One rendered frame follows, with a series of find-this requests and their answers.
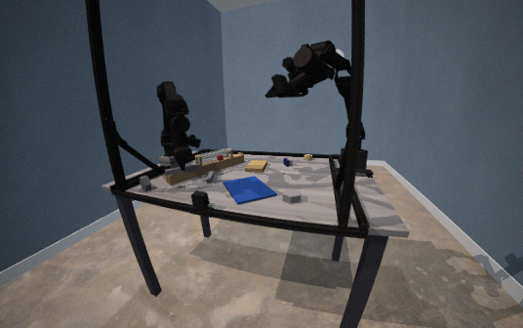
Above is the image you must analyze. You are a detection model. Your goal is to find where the tan flat wooden board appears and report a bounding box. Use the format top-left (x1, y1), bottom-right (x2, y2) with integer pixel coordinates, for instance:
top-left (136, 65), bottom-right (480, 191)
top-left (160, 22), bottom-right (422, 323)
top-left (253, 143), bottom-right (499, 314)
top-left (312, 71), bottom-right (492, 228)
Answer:
top-left (245, 160), bottom-right (267, 172)

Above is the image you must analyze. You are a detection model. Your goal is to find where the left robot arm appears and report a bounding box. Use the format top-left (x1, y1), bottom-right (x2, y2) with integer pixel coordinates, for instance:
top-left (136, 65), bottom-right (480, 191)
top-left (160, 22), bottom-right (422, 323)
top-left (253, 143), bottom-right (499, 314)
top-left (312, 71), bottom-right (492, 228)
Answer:
top-left (157, 81), bottom-right (201, 157)

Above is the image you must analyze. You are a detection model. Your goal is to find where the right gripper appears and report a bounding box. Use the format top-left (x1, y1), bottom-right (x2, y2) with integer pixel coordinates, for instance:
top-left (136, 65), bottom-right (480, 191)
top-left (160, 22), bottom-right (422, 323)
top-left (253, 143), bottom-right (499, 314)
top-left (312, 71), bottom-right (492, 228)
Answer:
top-left (265, 71), bottom-right (313, 98)

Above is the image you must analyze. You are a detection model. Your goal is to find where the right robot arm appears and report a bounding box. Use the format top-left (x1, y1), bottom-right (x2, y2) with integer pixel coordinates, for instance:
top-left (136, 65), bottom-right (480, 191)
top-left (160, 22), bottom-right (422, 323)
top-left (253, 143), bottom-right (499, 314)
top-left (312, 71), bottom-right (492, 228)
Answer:
top-left (282, 40), bottom-right (351, 123)

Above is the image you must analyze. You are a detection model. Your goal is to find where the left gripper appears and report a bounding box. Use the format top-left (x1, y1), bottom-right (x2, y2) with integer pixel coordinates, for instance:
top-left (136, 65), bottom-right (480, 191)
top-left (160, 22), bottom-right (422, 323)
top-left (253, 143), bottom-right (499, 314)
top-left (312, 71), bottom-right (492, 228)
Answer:
top-left (170, 132), bottom-right (192, 171)

